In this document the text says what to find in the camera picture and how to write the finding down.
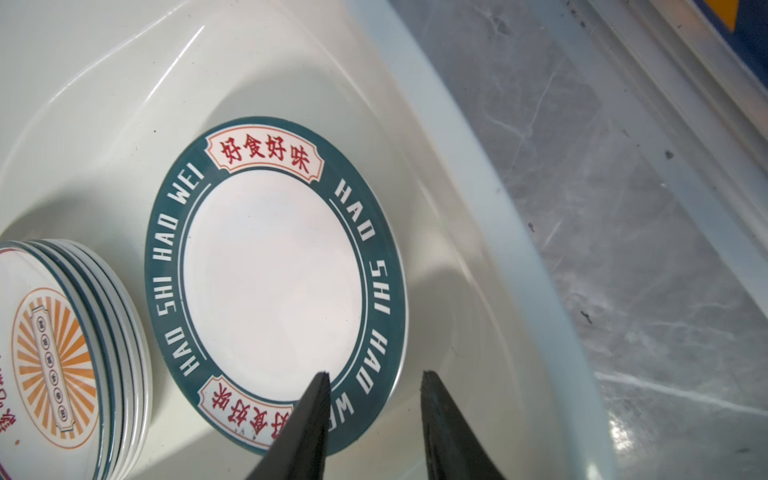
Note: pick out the orange sunburst plate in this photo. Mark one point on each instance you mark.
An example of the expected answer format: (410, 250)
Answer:
(50, 399)

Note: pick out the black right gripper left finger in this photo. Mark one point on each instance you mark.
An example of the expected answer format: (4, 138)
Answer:
(300, 450)

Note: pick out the white plastic bin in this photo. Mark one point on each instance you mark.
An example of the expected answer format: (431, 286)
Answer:
(99, 98)

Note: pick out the white red text plate back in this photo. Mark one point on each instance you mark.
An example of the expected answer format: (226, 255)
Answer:
(92, 308)

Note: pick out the green rim plate front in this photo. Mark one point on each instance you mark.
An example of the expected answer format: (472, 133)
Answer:
(268, 259)

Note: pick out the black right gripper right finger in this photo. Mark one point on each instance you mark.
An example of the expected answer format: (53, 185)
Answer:
(452, 450)

